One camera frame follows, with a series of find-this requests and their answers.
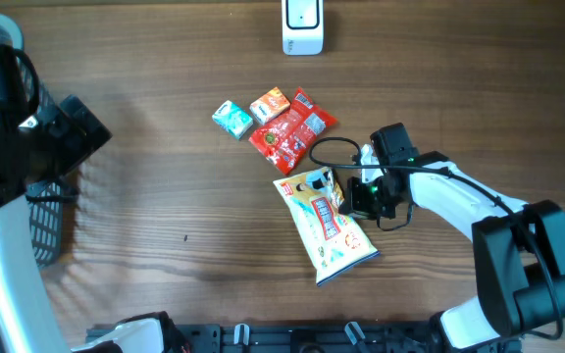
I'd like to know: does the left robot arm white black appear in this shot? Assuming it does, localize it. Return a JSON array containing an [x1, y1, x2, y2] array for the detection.
[[0, 44, 112, 352]]

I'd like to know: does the red snack packet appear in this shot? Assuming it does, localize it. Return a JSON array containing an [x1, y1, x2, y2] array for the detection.
[[249, 86, 338, 176]]

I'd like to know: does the orange tissue pack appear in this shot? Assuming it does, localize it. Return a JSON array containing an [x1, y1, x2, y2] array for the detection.
[[249, 87, 290, 125]]

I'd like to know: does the white barcode scanner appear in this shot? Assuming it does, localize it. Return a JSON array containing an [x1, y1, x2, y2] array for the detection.
[[281, 0, 325, 56]]

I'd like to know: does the teal tissue pack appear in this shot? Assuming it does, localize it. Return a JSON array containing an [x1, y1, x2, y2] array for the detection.
[[212, 100, 254, 140]]

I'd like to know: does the grey plastic shopping basket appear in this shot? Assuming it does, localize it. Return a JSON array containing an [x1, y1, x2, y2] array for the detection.
[[0, 14, 65, 269]]

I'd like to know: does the yellow white snack bag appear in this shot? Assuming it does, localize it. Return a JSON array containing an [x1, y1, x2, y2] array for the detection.
[[273, 167, 380, 286]]

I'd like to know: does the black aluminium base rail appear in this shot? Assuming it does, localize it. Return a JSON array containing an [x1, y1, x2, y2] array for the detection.
[[84, 321, 523, 353]]

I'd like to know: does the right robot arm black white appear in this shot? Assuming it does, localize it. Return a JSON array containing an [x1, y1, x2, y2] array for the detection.
[[339, 124, 565, 352]]

